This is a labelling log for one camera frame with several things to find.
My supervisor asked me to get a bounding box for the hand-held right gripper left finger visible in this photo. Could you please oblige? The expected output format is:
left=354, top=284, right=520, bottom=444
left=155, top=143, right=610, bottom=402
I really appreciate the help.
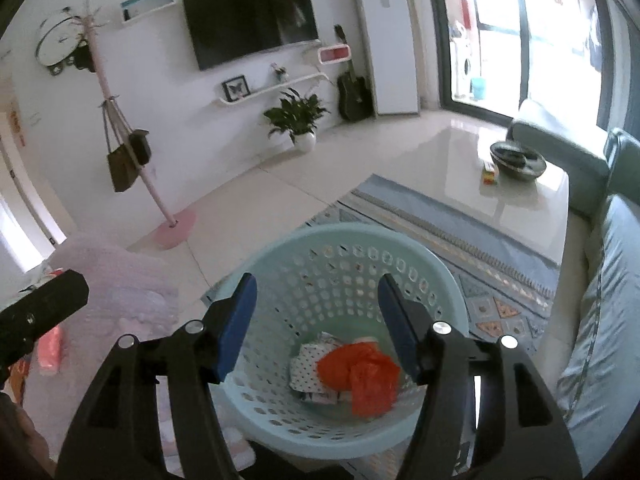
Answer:
left=54, top=272, right=258, bottom=480

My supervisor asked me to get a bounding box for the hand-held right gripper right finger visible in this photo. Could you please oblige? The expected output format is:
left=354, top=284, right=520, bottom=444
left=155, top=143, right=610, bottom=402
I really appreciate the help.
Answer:
left=376, top=272, right=583, bottom=480

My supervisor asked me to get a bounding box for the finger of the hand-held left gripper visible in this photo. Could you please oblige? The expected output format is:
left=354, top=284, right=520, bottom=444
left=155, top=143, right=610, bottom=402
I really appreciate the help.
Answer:
left=0, top=270, right=90, bottom=386

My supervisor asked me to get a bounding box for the light blue plastic basket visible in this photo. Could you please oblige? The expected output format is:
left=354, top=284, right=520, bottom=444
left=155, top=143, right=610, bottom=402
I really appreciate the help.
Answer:
left=202, top=223, right=471, bottom=461

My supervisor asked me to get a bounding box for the person's left forearm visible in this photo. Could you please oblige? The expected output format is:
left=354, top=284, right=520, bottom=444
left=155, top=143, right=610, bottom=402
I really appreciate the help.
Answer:
left=0, top=400, right=51, bottom=480

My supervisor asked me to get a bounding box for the orange red garment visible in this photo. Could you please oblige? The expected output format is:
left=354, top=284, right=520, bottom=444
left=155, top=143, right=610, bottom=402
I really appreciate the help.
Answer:
left=317, top=341, right=402, bottom=417

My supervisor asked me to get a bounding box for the pink lace-covered ottoman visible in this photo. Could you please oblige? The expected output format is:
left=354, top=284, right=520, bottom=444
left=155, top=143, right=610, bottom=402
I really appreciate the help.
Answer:
left=15, top=232, right=251, bottom=461

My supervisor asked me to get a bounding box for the white dotted garment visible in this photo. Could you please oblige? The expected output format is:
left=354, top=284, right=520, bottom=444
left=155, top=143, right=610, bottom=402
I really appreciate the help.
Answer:
left=289, top=332, right=361, bottom=406

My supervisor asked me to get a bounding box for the patterned blue grey rug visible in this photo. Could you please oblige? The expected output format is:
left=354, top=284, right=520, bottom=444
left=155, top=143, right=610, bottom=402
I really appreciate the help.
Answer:
left=200, top=174, right=561, bottom=480

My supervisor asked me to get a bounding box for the brown tote bag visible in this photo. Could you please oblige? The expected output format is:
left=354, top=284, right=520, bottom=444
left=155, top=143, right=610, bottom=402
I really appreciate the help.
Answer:
left=102, top=105, right=141, bottom=193

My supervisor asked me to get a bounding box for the small red hanging ornament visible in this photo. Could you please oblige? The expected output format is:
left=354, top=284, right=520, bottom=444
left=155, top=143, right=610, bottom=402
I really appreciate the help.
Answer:
left=9, top=102, right=26, bottom=148

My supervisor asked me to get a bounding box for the small black bag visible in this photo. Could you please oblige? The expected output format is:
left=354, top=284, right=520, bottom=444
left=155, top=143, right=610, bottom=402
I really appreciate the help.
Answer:
left=129, top=129, right=152, bottom=166

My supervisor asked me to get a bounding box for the dark round bowl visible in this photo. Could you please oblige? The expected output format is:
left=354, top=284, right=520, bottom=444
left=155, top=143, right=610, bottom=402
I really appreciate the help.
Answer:
left=489, top=141, right=547, bottom=182

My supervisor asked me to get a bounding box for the grey green sofa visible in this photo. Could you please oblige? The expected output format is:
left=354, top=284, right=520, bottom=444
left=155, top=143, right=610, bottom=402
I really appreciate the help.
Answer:
left=507, top=100, right=640, bottom=461

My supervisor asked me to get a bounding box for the green potted plant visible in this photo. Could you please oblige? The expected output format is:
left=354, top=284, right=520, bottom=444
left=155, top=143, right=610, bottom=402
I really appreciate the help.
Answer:
left=263, top=87, right=331, bottom=152

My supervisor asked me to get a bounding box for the pink coat rack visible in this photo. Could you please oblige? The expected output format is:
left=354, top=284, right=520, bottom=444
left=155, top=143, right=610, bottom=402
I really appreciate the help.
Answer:
left=70, top=0, right=197, bottom=250

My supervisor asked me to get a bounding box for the black guitar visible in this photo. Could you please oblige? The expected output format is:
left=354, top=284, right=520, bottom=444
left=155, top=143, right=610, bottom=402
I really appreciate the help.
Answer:
left=334, top=24, right=373, bottom=122

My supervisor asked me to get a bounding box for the white curved lower shelf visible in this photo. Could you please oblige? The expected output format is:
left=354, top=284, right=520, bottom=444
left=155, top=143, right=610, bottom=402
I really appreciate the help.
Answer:
left=210, top=72, right=331, bottom=107

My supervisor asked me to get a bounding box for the black cap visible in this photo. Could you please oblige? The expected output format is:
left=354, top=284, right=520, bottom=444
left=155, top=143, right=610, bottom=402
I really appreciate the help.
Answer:
left=75, top=42, right=96, bottom=73

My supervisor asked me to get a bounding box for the white washing machine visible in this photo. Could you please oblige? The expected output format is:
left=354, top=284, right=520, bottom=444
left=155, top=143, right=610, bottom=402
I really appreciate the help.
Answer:
left=450, top=40, right=473, bottom=101

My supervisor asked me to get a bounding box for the white standing air conditioner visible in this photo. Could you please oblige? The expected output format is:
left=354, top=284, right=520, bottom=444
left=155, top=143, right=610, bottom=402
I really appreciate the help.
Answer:
left=350, top=0, right=420, bottom=116

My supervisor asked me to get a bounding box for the red white box shelf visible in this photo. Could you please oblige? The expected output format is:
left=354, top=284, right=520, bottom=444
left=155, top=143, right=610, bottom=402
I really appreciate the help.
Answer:
left=316, top=45, right=351, bottom=66

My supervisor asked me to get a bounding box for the glass sliding door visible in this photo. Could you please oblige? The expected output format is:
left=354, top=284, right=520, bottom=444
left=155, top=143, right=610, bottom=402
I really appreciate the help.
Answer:
left=425, top=0, right=640, bottom=131

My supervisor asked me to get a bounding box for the black flat television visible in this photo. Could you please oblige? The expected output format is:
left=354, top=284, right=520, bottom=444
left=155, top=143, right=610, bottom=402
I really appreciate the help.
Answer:
left=181, top=0, right=320, bottom=72

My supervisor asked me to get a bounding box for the long blue white box shelf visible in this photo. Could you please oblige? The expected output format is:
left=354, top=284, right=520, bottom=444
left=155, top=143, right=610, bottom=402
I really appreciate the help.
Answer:
left=120, top=0, right=176, bottom=23

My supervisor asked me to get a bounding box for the black butterfly picture frame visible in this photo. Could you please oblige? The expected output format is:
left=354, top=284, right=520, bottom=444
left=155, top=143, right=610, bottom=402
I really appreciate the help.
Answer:
left=222, top=75, right=249, bottom=102

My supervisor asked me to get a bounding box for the round panda wall clock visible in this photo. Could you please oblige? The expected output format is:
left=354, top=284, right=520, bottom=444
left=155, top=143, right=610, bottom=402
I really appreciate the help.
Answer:
left=35, top=7, right=93, bottom=77

